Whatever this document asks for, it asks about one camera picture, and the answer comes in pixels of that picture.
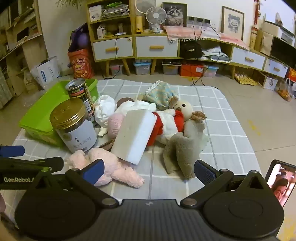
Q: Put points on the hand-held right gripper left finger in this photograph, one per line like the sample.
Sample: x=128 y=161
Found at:
x=92 y=172

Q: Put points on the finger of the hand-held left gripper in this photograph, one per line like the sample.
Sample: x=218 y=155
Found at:
x=11 y=151
x=34 y=163

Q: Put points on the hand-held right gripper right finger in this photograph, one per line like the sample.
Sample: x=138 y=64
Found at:
x=204 y=172

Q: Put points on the pink plush toy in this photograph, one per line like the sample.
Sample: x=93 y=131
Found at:
x=115 y=169

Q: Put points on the grey plush toy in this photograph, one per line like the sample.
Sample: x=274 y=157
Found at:
x=182 y=148

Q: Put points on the green plastic basket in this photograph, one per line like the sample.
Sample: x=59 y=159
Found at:
x=39 y=111

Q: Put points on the pink knitted ball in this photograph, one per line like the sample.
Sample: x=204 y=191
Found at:
x=115 y=126

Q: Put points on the white sponge block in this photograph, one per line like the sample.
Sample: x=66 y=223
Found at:
x=134 y=136

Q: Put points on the white plush doll red clothes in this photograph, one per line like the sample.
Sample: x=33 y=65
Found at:
x=167 y=126

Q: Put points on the gold lid white jar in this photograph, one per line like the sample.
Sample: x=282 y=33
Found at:
x=77 y=135

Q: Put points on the grey patterned curtain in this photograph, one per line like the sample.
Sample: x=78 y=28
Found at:
x=4 y=90

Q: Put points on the grey checked blanket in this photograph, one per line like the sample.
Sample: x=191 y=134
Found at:
x=215 y=109

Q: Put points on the white baby garment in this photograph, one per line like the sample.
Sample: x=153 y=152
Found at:
x=104 y=109

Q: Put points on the smartphone with lit screen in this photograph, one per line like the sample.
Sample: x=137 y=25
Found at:
x=279 y=179

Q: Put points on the black labelled tin can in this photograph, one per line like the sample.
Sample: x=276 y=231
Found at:
x=81 y=95

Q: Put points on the white printed sack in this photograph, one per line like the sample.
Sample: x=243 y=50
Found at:
x=45 y=71

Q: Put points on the knitted bunny doll blue dress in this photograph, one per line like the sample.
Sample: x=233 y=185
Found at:
x=161 y=92

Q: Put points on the clear box pale blue lid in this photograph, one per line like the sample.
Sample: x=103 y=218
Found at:
x=211 y=71

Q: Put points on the tray of eggs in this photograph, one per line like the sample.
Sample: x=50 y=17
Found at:
x=245 y=79

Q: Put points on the orange storage box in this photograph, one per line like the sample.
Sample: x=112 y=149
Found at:
x=191 y=70

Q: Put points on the small clear storage box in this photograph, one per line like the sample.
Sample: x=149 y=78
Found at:
x=116 y=69

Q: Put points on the wooden shelf rack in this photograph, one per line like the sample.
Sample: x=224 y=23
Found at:
x=23 y=46

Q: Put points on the red orange gift bag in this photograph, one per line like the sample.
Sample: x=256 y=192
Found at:
x=81 y=64

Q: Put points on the black lid clear storage box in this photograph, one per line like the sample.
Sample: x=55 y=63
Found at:
x=171 y=67

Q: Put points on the white printed crate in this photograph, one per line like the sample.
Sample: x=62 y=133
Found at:
x=268 y=81

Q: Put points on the plastic bag of oranges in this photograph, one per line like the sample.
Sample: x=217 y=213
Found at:
x=285 y=92

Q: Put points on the blue lid storage box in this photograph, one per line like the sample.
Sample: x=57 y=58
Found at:
x=142 y=68

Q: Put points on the loose white papers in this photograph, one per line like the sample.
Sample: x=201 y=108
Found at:
x=217 y=54

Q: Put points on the long yellow low cabinet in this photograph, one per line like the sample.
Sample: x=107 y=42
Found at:
x=222 y=49

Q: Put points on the black bag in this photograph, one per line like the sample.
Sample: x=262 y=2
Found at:
x=190 y=49

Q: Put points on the purple bag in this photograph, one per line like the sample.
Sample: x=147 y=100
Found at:
x=81 y=38

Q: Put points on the yellow drawer cabinet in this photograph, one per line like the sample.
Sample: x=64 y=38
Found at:
x=157 y=46

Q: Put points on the white carton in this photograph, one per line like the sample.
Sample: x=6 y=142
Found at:
x=101 y=32

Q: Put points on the pink tasselled table runner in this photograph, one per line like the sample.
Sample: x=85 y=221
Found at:
x=185 y=32

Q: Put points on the black monitor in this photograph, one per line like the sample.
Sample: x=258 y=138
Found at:
x=282 y=52

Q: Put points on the framed cartoon picture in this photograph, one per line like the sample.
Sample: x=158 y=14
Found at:
x=232 y=22

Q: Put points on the yellow white cylinder container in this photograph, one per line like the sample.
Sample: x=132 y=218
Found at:
x=139 y=24

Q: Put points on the cardboard boxes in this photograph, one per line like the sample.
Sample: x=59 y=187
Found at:
x=270 y=30

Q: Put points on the white printed box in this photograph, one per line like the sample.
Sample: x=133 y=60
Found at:
x=95 y=13

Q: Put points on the green potted plant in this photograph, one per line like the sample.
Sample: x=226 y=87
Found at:
x=66 y=1

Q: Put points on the framed cat picture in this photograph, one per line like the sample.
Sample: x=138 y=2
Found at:
x=174 y=14

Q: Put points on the small white desk fan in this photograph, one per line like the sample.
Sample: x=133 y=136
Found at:
x=156 y=16

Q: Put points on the stack of papers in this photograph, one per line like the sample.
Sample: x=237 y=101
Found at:
x=115 y=10

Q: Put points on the large white fan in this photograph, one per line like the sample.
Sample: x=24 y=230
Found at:
x=144 y=5

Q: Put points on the wall power sockets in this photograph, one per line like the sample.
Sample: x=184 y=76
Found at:
x=198 y=20

